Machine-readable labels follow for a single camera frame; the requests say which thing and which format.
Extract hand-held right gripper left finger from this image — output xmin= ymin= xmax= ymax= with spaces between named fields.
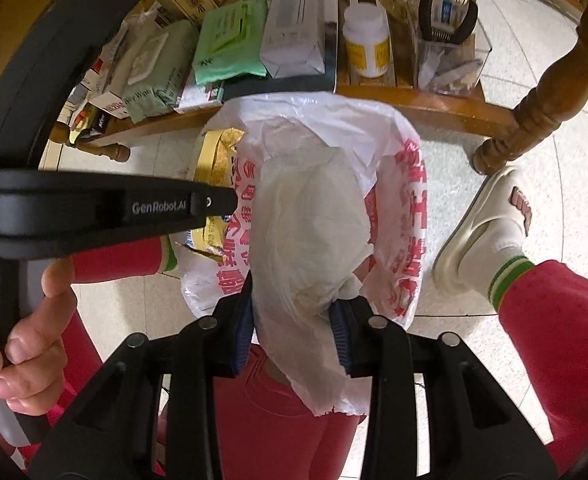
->
xmin=28 ymin=272 xmax=255 ymax=480

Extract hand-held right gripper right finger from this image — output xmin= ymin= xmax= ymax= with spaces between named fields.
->
xmin=330 ymin=295 xmax=557 ymax=480

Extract white red-printed plastic bag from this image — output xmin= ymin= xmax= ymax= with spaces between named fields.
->
xmin=181 ymin=91 xmax=427 ymax=332

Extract white tissue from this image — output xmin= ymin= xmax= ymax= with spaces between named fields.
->
xmin=250 ymin=152 xmax=375 ymax=418

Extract person's left hand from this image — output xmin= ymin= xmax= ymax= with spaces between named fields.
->
xmin=0 ymin=257 xmax=78 ymax=417

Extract black yellow small box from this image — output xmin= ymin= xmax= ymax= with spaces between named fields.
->
xmin=70 ymin=104 xmax=113 ymax=142

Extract small white red box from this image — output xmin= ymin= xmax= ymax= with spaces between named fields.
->
xmin=90 ymin=92 xmax=130 ymax=121

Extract yellow foil wrapper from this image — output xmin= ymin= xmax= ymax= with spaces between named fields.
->
xmin=176 ymin=129 xmax=249 ymax=262

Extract green wet wipes pack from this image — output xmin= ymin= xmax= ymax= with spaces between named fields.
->
xmin=108 ymin=21 xmax=201 ymax=124

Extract white pink packet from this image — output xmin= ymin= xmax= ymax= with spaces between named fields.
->
xmin=173 ymin=71 xmax=225 ymax=114

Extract white slipper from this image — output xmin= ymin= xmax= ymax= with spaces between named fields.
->
xmin=433 ymin=164 xmax=536 ymax=306

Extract person's red trousers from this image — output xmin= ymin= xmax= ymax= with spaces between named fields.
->
xmin=24 ymin=236 xmax=588 ymax=480

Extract light green packet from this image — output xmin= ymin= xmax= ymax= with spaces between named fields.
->
xmin=193 ymin=0 xmax=269 ymax=86

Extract white carton box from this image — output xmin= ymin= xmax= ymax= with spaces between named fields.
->
xmin=260 ymin=0 xmax=327 ymax=80

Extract clear plastic container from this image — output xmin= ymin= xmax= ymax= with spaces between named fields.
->
xmin=413 ymin=30 xmax=493 ymax=97

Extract white yellow-label pill bottle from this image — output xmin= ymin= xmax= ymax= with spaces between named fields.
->
xmin=342 ymin=3 xmax=391 ymax=80

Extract black hand grip tool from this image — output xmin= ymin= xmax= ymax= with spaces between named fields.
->
xmin=418 ymin=0 xmax=480 ymax=44

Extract clear cellophane wrap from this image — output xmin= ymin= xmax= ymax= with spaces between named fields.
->
xmin=374 ymin=0 xmax=425 ymax=87

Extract small blue white box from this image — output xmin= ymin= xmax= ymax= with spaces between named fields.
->
xmin=433 ymin=0 xmax=468 ymax=29

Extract wooden table frame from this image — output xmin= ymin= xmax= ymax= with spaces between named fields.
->
xmin=0 ymin=0 xmax=588 ymax=177

